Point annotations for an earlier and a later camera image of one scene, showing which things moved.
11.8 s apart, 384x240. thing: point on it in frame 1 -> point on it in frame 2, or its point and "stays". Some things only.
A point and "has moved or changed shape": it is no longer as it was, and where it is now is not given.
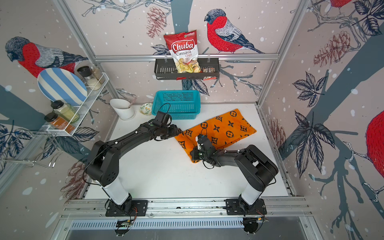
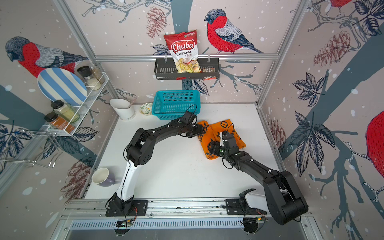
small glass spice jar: (96, 71) stays
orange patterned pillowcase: (221, 130) has moved or changed shape
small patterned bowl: (146, 109) stays
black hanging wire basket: (167, 68) stays
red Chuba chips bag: (183, 47) stays
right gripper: (193, 155) -> (213, 147)
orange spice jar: (57, 121) stays
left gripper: (175, 131) -> (199, 131)
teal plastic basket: (180, 104) stays
